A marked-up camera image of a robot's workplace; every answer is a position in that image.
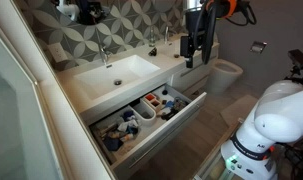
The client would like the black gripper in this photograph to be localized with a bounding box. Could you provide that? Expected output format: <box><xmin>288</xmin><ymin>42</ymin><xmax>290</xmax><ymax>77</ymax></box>
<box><xmin>185</xmin><ymin>31</ymin><xmax>205</xmax><ymax>69</ymax></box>

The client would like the clear glass soap bottle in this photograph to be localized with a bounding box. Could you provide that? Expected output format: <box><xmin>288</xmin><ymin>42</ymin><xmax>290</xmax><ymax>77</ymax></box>
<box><xmin>148</xmin><ymin>26</ymin><xmax>157</xmax><ymax>48</ymax></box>

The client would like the orange cable strap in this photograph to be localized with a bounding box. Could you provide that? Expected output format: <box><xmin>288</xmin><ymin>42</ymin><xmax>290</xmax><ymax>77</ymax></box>
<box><xmin>205</xmin><ymin>0</ymin><xmax>239</xmax><ymax>20</ymax></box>

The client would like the black looped gripper cable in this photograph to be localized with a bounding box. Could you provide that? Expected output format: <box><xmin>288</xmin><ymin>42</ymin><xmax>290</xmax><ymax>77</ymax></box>
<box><xmin>192</xmin><ymin>1</ymin><xmax>219</xmax><ymax>66</ymax></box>

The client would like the white framed window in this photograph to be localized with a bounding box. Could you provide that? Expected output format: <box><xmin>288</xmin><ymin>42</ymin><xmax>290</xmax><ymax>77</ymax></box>
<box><xmin>0</xmin><ymin>0</ymin><xmax>117</xmax><ymax>180</ymax></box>

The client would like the blue cloth item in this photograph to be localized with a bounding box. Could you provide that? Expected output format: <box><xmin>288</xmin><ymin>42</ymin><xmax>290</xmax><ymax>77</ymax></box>
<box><xmin>122</xmin><ymin>109</ymin><xmax>136</xmax><ymax>123</ymax></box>

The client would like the white curved organiser tray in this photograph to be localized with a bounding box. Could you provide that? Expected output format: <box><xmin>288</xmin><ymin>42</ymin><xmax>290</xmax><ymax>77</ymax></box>
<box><xmin>132</xmin><ymin>99</ymin><xmax>158</xmax><ymax>128</ymax></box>

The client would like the white wall outlet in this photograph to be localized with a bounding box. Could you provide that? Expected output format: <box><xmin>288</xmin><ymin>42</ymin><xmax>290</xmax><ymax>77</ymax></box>
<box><xmin>47</xmin><ymin>42</ymin><xmax>70</xmax><ymax>64</ymax></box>

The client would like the white closed vanity drawer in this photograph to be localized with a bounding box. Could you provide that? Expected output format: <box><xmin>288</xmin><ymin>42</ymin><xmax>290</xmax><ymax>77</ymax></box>
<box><xmin>170</xmin><ymin>49</ymin><xmax>221</xmax><ymax>89</ymax></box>
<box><xmin>182</xmin><ymin>74</ymin><xmax>214</xmax><ymax>99</ymax></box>

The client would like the chrome sink faucet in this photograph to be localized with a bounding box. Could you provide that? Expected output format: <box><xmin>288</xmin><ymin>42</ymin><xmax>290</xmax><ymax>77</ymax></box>
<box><xmin>98</xmin><ymin>44</ymin><xmax>113</xmax><ymax>66</ymax></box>
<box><xmin>163</xmin><ymin>25</ymin><xmax>176</xmax><ymax>45</ymax></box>

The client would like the beige bath mat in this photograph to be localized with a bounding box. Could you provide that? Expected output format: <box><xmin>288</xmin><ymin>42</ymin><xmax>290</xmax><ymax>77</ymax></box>
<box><xmin>219</xmin><ymin>94</ymin><xmax>259</xmax><ymax>128</ymax></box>

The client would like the long steel drawer handle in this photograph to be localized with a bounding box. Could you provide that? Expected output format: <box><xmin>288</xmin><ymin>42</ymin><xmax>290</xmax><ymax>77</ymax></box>
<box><xmin>179</xmin><ymin>67</ymin><xmax>206</xmax><ymax>79</ymax></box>

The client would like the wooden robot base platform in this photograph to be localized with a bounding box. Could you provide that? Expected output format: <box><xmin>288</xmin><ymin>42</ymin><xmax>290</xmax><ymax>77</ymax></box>
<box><xmin>193</xmin><ymin>120</ymin><xmax>246</xmax><ymax>180</ymax></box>

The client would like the white toilet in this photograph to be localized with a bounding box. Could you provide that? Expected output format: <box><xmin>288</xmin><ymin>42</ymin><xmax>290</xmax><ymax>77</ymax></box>
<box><xmin>205</xmin><ymin>58</ymin><xmax>245</xmax><ymax>95</ymax></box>

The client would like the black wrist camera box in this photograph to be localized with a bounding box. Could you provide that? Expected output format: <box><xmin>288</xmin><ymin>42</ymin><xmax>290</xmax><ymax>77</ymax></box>
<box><xmin>179</xmin><ymin>34</ymin><xmax>191</xmax><ymax>57</ymax></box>

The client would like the white crumpled cloth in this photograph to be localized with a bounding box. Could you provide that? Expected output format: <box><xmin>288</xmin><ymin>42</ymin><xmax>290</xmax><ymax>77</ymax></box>
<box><xmin>117</xmin><ymin>118</ymin><xmax>141</xmax><ymax>133</ymax></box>

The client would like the white box with red compartments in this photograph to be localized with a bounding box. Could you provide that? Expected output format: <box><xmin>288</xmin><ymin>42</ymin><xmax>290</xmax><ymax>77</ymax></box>
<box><xmin>140</xmin><ymin>92</ymin><xmax>164</xmax><ymax>113</ymax></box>

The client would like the dark blue pouch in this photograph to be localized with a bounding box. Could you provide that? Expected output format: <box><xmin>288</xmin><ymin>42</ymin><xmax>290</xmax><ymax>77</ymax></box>
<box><xmin>102</xmin><ymin>136</ymin><xmax>124</xmax><ymax>152</ymax></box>

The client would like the thick black hanging cable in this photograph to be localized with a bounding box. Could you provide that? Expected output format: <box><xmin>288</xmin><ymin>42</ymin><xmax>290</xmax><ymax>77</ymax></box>
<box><xmin>224</xmin><ymin>0</ymin><xmax>258</xmax><ymax>27</ymax></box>

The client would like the white vanity drawer with clutter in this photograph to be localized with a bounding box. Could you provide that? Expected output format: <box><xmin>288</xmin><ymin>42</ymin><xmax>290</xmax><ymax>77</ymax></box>
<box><xmin>88</xmin><ymin>83</ymin><xmax>208</xmax><ymax>180</ymax></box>

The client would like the white double sink countertop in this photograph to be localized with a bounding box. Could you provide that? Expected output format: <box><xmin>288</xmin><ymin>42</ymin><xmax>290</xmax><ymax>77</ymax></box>
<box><xmin>55</xmin><ymin>33</ymin><xmax>221</xmax><ymax>125</ymax></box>

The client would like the chrome toilet paper holder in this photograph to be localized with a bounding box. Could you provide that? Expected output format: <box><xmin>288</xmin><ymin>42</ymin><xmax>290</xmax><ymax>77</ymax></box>
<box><xmin>249</xmin><ymin>40</ymin><xmax>268</xmax><ymax>55</ymax></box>

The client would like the round wall mirror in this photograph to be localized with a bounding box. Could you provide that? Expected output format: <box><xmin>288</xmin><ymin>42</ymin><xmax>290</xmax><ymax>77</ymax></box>
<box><xmin>50</xmin><ymin>0</ymin><xmax>113</xmax><ymax>26</ymax></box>

